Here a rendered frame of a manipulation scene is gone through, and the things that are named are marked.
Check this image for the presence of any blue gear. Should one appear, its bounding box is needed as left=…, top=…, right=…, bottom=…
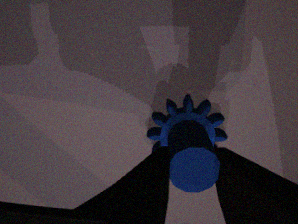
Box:
left=146, top=93, right=227, bottom=193

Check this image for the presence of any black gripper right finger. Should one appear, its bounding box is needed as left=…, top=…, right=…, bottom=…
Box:
left=214, top=148, right=298, bottom=224

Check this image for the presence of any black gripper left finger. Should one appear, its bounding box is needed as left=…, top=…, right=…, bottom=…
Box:
left=0, top=147, right=170, bottom=224

